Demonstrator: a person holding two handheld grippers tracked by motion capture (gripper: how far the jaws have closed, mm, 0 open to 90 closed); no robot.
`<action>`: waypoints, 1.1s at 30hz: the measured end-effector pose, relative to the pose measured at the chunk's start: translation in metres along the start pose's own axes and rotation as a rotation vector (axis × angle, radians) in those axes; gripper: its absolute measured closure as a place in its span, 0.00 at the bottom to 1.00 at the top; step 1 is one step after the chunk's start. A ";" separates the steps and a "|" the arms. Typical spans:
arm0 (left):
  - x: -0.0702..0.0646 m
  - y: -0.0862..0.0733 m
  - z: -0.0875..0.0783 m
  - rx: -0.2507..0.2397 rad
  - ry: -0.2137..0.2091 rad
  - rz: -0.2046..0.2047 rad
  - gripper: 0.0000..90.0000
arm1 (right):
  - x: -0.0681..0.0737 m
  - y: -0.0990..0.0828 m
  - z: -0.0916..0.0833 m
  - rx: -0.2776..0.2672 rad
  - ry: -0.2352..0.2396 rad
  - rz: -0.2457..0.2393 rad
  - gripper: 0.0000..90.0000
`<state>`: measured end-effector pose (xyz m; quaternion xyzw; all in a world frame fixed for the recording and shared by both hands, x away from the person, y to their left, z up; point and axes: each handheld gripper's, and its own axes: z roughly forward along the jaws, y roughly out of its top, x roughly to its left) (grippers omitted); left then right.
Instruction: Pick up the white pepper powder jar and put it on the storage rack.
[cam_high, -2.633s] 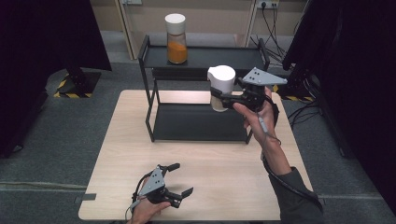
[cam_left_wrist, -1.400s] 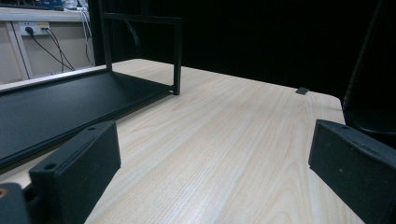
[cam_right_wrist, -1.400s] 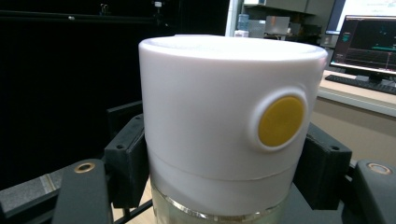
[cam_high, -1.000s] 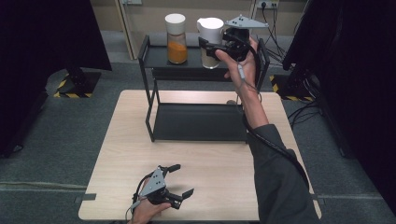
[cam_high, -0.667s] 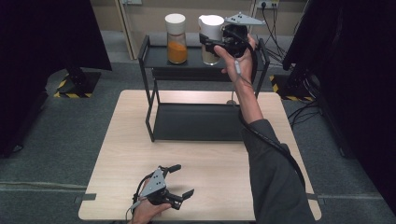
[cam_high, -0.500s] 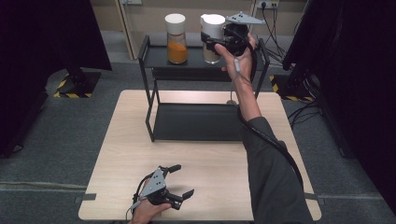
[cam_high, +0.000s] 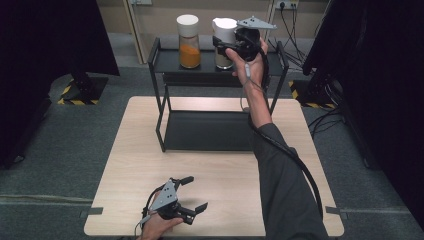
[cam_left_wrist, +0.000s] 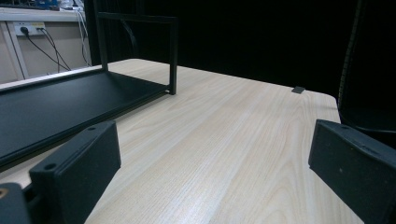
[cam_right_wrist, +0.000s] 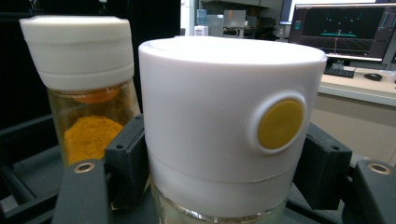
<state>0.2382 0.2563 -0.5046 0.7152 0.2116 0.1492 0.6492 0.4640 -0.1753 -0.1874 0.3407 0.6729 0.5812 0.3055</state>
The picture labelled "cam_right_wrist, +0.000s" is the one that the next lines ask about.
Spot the black metal shelf rack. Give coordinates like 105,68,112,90
0,113,362,224

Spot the water dispenser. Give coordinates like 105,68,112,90
193,8,209,37

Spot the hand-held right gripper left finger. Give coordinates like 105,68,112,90
104,113,151,209

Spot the computer monitor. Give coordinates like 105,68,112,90
288,2,396,63

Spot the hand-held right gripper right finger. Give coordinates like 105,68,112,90
292,122,353,211

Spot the beige desk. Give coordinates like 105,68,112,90
310,65,396,166

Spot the glass jar with orange powder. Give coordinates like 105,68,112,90
19,15,142,168

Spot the black computer mouse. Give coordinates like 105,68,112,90
363,72,384,82

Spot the black keyboard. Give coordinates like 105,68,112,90
323,63,356,79

